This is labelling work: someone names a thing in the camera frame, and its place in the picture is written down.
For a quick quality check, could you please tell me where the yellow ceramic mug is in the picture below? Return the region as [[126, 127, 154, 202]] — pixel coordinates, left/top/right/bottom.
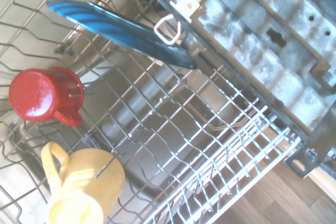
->
[[41, 141, 126, 224]]

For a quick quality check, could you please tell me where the stainless steel dishwasher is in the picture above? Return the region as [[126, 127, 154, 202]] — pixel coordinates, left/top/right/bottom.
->
[[0, 0, 336, 224]]

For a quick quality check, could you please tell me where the red speckled enamel mug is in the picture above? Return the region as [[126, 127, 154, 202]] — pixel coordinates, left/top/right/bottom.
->
[[8, 67, 85, 127]]

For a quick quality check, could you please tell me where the white plastic rack clip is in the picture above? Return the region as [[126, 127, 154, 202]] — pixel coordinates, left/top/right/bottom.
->
[[154, 14, 182, 45]]

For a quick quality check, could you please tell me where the blue glass plate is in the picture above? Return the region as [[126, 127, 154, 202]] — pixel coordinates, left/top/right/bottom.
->
[[45, 0, 199, 70]]

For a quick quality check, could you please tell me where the grey wire dishwasher rack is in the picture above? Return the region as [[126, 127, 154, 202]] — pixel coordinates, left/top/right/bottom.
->
[[0, 0, 301, 224]]

